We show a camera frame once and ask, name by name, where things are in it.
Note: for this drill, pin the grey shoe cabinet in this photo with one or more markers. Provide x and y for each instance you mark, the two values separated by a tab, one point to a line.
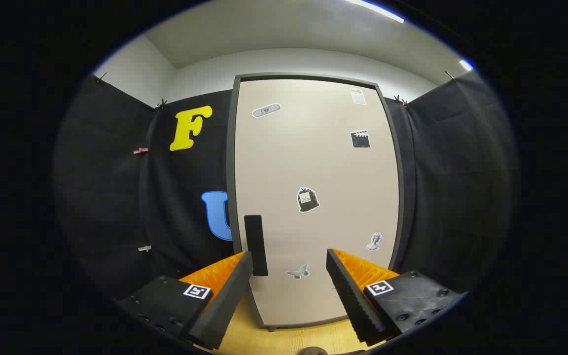
231	172

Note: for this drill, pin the short ceiling light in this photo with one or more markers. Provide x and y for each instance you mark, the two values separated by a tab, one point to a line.
466	64

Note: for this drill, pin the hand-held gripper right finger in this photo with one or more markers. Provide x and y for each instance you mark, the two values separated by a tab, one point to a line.
350	301

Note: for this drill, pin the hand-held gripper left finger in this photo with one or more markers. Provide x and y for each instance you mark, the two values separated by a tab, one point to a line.
230	301

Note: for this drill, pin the long ceiling light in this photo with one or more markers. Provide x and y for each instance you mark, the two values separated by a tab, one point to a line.
377	10

